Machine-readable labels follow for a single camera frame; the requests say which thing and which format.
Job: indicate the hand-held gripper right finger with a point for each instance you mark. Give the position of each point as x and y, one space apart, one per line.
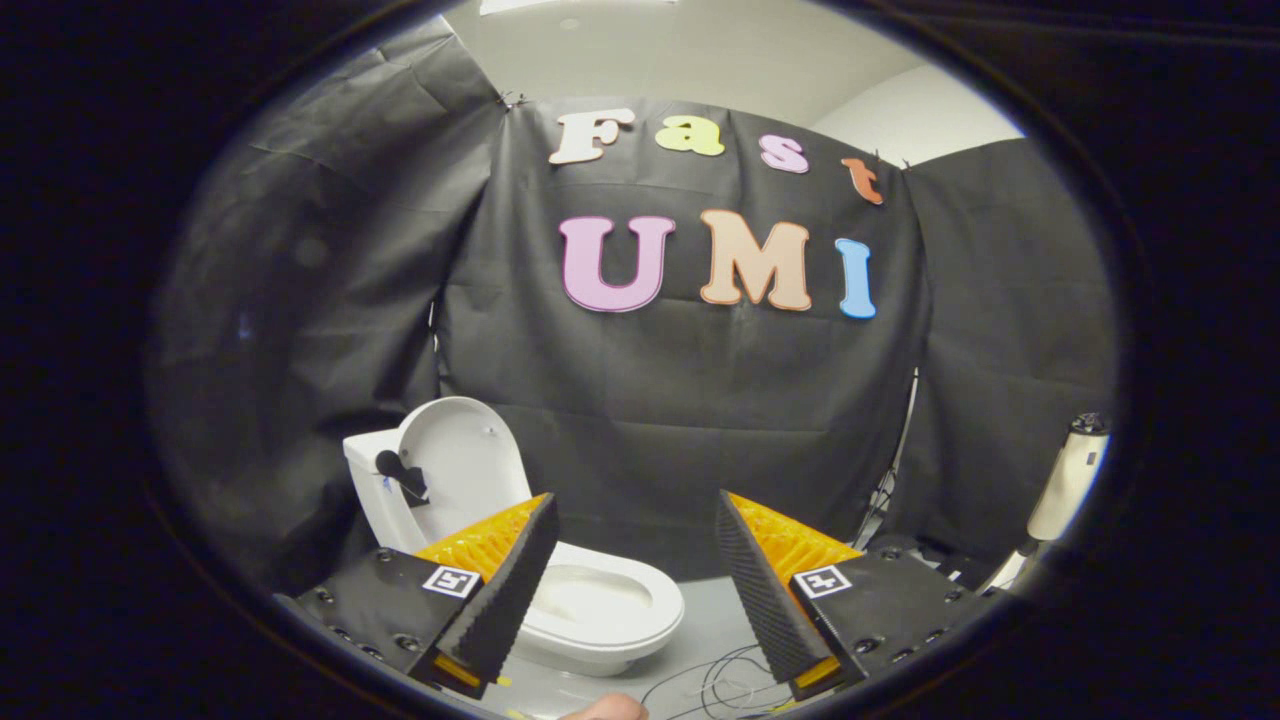
765 595

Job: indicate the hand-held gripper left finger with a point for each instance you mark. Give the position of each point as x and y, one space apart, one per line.
510 590

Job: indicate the white toilet lid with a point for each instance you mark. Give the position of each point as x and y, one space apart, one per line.
460 450

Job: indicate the black lid pull tab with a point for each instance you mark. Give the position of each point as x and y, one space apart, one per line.
405 478

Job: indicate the white toilet seat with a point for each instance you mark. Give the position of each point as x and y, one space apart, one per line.
660 595

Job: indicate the white toilet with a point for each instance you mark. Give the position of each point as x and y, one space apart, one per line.
375 500

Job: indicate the thin black stand pole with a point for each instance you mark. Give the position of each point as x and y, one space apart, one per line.
900 440

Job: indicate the black backdrop cloth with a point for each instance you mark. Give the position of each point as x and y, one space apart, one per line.
680 400

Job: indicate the white cylindrical device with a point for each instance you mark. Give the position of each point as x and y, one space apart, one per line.
1065 480

